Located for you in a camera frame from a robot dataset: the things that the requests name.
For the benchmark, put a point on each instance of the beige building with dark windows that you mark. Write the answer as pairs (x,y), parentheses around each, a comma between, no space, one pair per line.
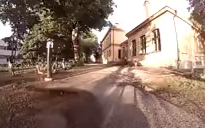
(163,43)

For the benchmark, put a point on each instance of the row of parked bicycles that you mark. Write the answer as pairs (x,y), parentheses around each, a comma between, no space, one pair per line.
(55,65)

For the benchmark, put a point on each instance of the pole with white sign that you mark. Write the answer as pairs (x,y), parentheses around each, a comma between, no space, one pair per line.
(49,60)

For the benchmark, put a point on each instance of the grey asphalt path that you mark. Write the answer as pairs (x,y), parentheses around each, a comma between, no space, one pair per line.
(116,96)

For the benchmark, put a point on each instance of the large leafy tree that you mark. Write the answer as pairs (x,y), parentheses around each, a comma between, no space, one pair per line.
(56,23)

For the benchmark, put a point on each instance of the dirt and leaf ground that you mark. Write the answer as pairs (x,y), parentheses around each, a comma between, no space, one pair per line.
(13,100)

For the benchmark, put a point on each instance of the metal fence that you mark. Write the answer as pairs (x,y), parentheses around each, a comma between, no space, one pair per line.
(199,65)

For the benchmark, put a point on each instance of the gravel and grass verge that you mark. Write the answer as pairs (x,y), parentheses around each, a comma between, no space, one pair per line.
(176,96)

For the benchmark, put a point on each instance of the beige building with tiled roof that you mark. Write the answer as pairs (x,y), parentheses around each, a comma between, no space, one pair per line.
(112,45)

